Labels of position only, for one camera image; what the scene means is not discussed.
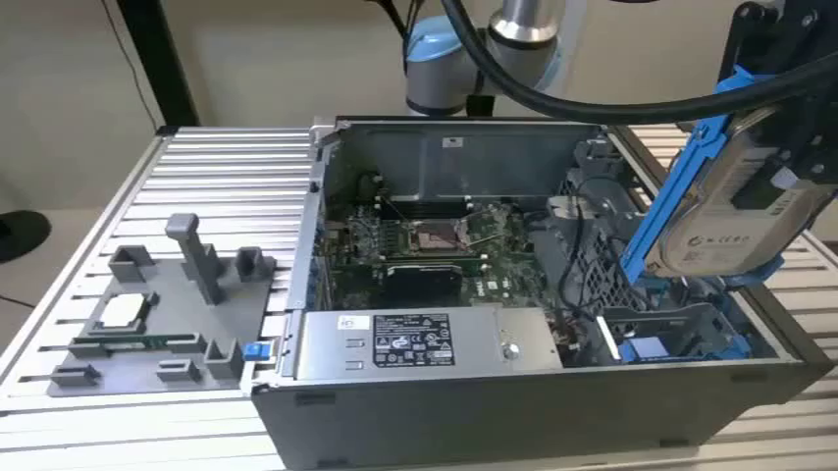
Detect black graphics card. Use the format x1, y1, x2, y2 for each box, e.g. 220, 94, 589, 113
383, 262, 463, 308

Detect gray perforated metal drive cage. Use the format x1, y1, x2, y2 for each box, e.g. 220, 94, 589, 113
532, 166, 660, 315

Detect hard disk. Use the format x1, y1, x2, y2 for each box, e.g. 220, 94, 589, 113
619, 63, 836, 295

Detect thin black cable bundle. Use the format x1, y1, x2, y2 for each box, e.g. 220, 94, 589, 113
373, 0, 420, 40

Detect dark plastic disk bay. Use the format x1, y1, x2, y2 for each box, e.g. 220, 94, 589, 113
588, 293, 780, 367

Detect black open PC case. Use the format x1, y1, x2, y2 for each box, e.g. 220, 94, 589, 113
250, 115, 836, 470

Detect silver CPU chip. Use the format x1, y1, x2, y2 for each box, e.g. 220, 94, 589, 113
97, 295, 149, 329

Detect thin wire locking lever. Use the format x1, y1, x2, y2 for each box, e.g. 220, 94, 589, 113
381, 195, 415, 223

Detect silver power supply unit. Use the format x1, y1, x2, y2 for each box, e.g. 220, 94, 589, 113
293, 306, 564, 382

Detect black upright pole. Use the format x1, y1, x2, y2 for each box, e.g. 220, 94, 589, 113
120, 0, 201, 128

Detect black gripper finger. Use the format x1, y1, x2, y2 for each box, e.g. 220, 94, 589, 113
731, 80, 838, 207

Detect black RAM slot bank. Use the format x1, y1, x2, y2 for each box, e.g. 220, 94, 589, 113
383, 194, 463, 218

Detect gray plastic parts rack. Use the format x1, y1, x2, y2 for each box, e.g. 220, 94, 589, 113
45, 213, 280, 397

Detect black round stand base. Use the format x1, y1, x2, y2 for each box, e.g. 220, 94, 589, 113
0, 209, 52, 264

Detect CPU socket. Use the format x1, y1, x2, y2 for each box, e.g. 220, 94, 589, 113
408, 220, 472, 255

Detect silver metal bay bracket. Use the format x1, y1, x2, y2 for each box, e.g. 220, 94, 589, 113
593, 315, 621, 364

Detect red yellow power wire bundle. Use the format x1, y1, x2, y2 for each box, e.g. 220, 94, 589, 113
545, 316, 581, 352

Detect green motherboard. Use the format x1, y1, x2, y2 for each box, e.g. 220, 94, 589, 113
319, 195, 564, 315

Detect metal socket cover frame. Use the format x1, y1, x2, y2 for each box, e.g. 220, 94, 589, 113
459, 203, 513, 249

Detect green RAM stick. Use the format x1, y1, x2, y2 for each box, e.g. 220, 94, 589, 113
73, 335, 201, 345

